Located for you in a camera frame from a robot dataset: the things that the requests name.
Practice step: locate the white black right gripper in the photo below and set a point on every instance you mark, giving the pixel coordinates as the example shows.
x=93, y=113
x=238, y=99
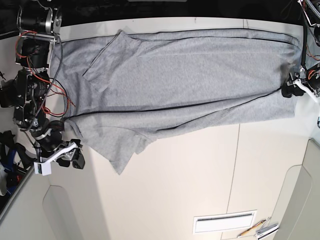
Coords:
x=66, y=154

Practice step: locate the black cup holder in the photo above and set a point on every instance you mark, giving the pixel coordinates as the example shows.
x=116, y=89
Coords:
x=8, y=93

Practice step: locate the yellow pencil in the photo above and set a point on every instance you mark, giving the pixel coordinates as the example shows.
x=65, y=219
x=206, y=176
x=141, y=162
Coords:
x=251, y=228

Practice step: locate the black blue tool pile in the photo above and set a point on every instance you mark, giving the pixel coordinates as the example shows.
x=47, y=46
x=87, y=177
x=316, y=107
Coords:
x=14, y=163

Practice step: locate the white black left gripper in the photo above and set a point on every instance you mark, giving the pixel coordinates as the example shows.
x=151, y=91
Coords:
x=305, y=81

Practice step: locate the white paper label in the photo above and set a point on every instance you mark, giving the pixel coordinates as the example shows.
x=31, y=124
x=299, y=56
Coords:
x=223, y=222

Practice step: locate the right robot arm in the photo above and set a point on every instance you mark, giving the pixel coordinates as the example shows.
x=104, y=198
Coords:
x=39, y=23

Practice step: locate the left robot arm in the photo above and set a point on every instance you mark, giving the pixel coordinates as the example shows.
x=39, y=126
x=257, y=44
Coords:
x=310, y=12

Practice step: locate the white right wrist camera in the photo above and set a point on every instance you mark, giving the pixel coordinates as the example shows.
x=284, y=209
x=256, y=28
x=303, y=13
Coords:
x=42, y=168

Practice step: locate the grey T-shirt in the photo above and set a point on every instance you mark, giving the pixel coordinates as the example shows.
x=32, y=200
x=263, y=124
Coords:
x=129, y=90

